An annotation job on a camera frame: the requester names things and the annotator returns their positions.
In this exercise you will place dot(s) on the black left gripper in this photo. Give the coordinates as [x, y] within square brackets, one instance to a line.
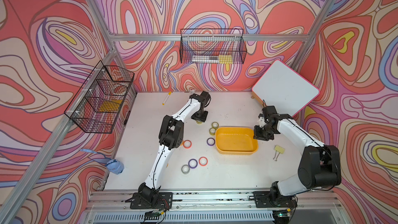
[203, 118]

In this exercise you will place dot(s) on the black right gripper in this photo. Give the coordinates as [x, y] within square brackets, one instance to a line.
[258, 136]

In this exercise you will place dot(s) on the red tape roll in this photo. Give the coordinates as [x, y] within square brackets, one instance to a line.
[187, 144]
[203, 161]

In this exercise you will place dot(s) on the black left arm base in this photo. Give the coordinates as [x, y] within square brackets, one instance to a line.
[150, 198]

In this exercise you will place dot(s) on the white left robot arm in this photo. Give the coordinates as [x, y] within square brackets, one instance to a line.
[170, 138]

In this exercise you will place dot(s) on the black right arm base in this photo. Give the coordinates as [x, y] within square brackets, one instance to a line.
[273, 198]

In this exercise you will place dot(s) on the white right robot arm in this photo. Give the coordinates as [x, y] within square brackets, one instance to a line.
[320, 164]

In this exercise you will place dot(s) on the purple tape roll upper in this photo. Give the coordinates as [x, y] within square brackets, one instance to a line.
[210, 141]

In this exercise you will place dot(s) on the purple tape roll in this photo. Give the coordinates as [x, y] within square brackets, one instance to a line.
[210, 141]
[193, 163]

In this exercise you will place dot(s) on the yellow plastic storage box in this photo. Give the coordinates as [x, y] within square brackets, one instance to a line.
[236, 141]

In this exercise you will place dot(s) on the purple tape roll lower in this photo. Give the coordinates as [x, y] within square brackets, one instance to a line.
[193, 163]

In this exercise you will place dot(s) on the grey clear tape roll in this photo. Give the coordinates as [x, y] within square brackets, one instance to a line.
[185, 169]

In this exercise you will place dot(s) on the yellow sticky note pad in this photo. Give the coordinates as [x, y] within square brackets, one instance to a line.
[279, 149]

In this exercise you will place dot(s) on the white board pink edge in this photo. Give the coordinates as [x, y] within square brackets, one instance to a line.
[286, 90]

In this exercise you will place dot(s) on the yellow capped white marker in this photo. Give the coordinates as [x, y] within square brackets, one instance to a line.
[166, 98]

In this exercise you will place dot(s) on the yellow item in back basket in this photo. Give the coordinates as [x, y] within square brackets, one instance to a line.
[225, 59]

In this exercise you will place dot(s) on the yellow block in basket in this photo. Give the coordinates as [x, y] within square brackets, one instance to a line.
[112, 106]

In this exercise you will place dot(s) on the blue cloth bundle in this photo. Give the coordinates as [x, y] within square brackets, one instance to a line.
[113, 165]

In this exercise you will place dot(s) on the black wire basket back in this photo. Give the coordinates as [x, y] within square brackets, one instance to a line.
[204, 45]

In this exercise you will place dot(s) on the black wire basket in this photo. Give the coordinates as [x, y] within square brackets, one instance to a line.
[204, 45]
[105, 82]

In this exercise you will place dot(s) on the black wire basket left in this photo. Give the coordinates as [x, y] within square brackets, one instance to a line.
[105, 82]

